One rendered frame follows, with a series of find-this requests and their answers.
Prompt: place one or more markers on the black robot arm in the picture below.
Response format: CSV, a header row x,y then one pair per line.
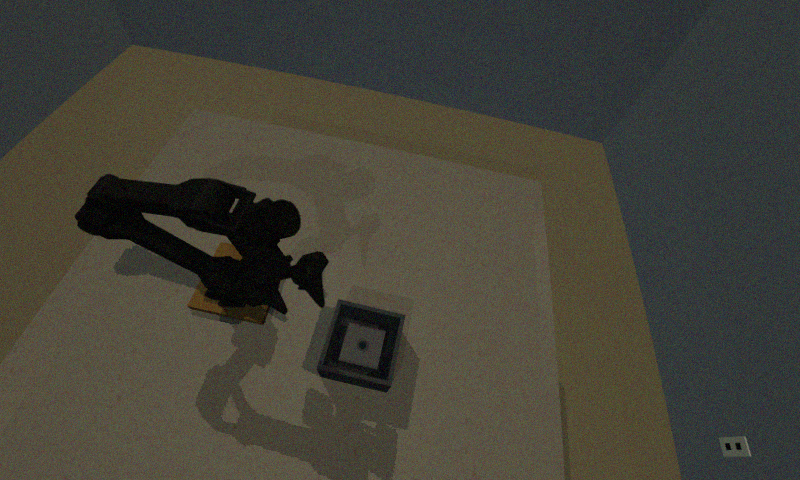
x,y
113,210

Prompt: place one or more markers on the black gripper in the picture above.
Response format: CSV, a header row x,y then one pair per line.
x,y
307,273

